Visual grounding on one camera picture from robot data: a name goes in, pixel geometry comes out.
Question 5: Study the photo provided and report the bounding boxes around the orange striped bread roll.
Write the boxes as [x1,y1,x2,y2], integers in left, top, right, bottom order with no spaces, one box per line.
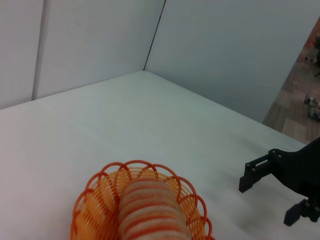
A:
[117,177,193,240]

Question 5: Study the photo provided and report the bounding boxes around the orange woven plastic basket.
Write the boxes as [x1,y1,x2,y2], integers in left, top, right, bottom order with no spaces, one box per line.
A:
[71,159,215,240]

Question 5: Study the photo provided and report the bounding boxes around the small background floor clutter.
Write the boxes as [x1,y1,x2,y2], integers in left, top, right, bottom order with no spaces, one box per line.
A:
[303,94,320,118]

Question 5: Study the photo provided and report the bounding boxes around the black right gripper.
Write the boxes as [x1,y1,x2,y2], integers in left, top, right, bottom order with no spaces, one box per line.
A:
[238,136,320,227]

